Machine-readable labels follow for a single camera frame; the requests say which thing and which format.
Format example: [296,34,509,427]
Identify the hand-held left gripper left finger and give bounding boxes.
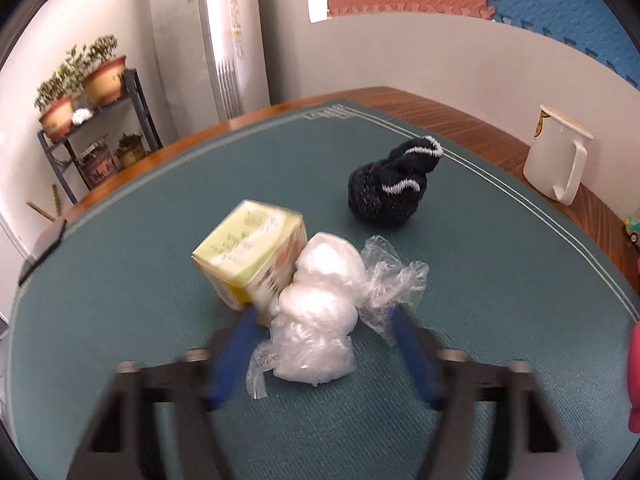
[67,305,261,480]

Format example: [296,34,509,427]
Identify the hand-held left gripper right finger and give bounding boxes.
[387,305,583,480]

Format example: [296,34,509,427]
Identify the clear bag of white balls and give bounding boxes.
[245,232,431,401]

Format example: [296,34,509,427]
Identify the yellow-green cardboard box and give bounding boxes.
[191,199,308,311]

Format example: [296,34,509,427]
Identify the wooden desktop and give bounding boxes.
[0,85,640,480]

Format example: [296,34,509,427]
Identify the green desk mat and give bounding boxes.
[7,99,640,480]

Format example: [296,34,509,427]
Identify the black sock ball white stripe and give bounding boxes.
[347,134,445,229]

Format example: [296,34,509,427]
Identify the black phone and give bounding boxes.
[18,219,69,286]

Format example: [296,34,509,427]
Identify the large pink knotted foam tube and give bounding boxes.
[627,322,640,434]

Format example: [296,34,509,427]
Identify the small low potted plant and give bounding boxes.
[113,132,146,169]

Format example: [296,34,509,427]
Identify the dark patterned pot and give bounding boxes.
[77,144,117,189]

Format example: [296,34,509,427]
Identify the white mug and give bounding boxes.
[523,104,595,206]

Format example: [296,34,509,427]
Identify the wooden stick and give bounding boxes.
[25,184,64,224]

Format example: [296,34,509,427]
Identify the black metal plant rack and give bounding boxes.
[37,68,164,206]

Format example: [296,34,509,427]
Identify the potted plant brown-rim pot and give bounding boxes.
[33,67,76,142]

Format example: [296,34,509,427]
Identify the potted plant large tan pot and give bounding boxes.
[79,34,129,109]

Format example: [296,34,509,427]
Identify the white standing air conditioner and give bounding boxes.
[144,0,271,141]

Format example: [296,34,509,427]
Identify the potted plant small dark pot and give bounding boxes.
[62,45,93,98]

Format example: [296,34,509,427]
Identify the blue foam wall mat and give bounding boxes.
[487,0,640,91]

